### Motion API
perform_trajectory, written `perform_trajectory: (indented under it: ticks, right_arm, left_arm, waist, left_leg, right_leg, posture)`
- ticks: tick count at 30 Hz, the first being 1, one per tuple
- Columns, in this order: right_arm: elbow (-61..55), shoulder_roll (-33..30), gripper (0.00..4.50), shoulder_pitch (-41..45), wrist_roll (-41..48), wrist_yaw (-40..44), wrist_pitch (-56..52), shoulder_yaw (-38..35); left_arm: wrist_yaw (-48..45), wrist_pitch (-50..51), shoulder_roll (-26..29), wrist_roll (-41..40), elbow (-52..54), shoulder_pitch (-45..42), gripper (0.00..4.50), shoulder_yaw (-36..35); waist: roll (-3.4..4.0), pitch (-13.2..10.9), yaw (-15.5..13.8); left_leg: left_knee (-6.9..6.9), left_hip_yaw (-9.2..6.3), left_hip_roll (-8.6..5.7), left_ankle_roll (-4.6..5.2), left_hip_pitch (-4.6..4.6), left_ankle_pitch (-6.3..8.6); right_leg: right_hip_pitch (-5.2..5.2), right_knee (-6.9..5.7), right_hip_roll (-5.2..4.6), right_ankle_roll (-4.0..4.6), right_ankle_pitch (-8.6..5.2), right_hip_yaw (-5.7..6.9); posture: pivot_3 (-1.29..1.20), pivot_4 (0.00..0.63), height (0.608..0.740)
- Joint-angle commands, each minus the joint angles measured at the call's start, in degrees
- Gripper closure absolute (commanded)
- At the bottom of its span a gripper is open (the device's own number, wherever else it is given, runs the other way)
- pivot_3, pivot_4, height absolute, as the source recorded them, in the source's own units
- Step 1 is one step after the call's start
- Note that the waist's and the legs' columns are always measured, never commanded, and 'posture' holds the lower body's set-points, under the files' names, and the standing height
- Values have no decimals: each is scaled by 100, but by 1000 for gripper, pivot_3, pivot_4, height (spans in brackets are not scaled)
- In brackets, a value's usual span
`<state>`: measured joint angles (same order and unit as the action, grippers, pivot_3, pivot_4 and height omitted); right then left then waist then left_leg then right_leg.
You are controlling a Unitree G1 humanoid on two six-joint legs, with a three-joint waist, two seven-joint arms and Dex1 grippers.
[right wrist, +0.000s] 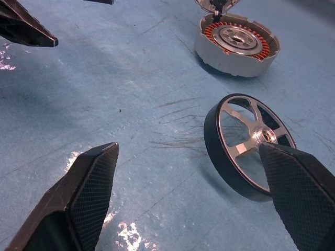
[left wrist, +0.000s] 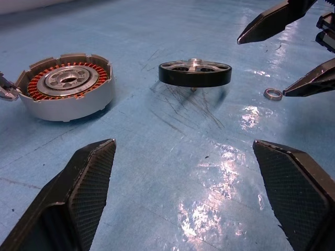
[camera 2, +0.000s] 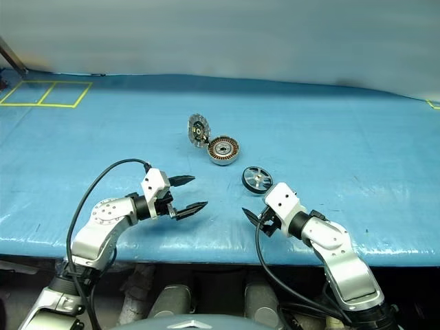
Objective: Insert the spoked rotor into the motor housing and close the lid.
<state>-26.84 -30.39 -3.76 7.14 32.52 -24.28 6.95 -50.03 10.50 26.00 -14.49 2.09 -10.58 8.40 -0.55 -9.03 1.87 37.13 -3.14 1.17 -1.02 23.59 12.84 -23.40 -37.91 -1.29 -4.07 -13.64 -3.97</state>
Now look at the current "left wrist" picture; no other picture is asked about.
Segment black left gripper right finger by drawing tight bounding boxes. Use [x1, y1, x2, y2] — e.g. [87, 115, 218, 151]
[252, 139, 335, 251]

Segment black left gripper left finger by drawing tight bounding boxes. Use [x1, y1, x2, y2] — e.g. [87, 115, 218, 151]
[0, 138, 117, 251]

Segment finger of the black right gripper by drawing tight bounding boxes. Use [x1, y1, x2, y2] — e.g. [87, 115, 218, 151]
[237, 0, 319, 45]
[282, 57, 335, 98]

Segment small silver bearing ring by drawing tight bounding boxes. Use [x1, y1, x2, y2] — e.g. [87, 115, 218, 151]
[263, 88, 284, 101]

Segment silver motor housing copper windings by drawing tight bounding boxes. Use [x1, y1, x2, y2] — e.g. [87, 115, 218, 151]
[15, 53, 116, 122]

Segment black rotor ring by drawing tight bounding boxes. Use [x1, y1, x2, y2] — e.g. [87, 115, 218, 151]
[158, 58, 233, 92]

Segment blue plastic table cover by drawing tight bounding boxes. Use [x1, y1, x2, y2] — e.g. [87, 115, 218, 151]
[0, 0, 335, 251]

